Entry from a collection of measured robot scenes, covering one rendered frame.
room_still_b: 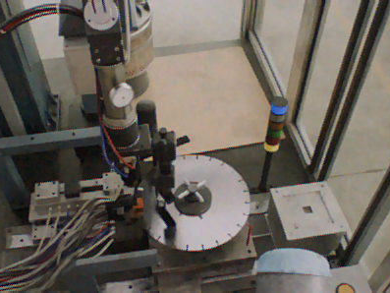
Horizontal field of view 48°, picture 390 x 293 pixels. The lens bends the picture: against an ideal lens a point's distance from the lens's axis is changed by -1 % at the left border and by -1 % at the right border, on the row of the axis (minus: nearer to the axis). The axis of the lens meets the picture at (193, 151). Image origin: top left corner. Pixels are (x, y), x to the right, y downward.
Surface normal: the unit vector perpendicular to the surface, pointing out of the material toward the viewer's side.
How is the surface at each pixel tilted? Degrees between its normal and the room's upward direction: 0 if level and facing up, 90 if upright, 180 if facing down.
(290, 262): 11
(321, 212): 0
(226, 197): 0
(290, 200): 0
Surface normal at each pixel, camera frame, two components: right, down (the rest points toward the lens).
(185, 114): 0.00, -0.65
